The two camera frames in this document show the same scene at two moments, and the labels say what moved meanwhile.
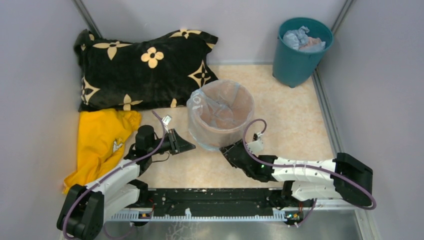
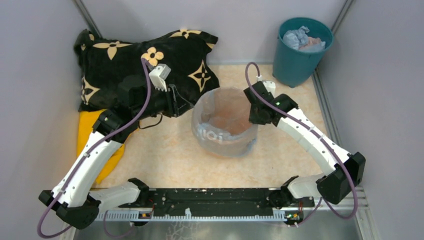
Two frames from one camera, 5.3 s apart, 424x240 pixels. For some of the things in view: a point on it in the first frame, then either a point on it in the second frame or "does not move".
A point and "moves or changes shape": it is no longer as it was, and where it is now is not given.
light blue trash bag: (218, 111) moves or changes shape
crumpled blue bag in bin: (298, 39) does not move
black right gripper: (224, 150) to (254, 119)
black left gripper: (178, 144) to (176, 104)
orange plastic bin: (217, 113) moves or changes shape
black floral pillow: (156, 73) does not move
